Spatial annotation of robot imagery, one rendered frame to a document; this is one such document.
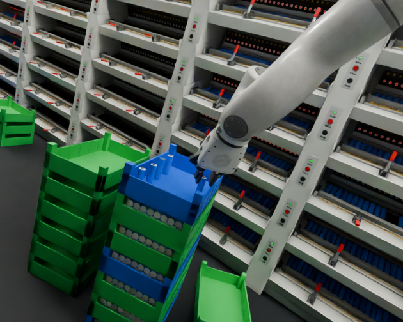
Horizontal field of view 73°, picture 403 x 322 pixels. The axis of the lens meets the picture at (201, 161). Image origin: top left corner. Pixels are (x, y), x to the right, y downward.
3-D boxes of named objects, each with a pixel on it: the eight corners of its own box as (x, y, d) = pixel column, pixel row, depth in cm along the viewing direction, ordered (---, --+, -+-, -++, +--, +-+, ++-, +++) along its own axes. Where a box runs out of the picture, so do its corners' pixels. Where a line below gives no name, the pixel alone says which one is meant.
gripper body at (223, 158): (214, 137, 59) (196, 170, 66) (255, 148, 62) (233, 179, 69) (211, 116, 64) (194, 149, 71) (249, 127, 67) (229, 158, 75)
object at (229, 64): (322, 108, 102) (336, 71, 93) (194, 65, 128) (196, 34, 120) (336, 94, 115) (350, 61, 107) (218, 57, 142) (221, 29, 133)
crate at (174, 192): (192, 226, 63) (203, 196, 60) (117, 191, 66) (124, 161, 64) (219, 186, 91) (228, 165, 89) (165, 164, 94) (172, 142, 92)
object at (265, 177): (281, 198, 113) (290, 172, 105) (171, 141, 139) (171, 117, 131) (298, 174, 127) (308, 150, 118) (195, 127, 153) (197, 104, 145)
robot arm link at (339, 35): (414, 41, 33) (236, 156, 52) (394, 22, 45) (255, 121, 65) (372, -21, 32) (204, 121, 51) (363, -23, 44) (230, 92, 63)
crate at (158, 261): (173, 280, 67) (181, 254, 65) (103, 245, 71) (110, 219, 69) (204, 227, 96) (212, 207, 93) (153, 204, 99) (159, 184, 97)
